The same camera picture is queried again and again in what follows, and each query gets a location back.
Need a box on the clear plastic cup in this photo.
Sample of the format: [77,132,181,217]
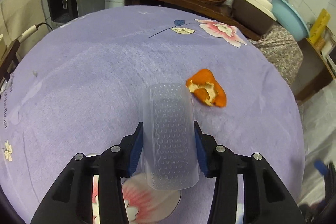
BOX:
[142,83,199,190]

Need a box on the orange peel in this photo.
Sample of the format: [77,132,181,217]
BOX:
[186,69,227,108]

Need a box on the white cloth cover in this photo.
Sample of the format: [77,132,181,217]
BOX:
[298,80,336,205]

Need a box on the purple floral tablecloth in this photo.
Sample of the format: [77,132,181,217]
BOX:
[1,6,305,222]

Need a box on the floral cloth cover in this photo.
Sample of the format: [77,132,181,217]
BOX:
[249,23,303,86]

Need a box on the wooden chair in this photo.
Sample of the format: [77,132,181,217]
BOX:
[0,22,53,83]

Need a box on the yellow box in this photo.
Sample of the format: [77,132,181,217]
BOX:
[308,9,330,45]

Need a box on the brown white rice cooker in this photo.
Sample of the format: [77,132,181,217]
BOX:
[232,0,277,36]

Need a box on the light blue plastic basin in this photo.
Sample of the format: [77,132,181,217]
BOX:
[271,0,309,42]

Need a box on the dark wooden counter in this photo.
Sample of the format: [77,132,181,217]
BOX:
[125,0,261,40]

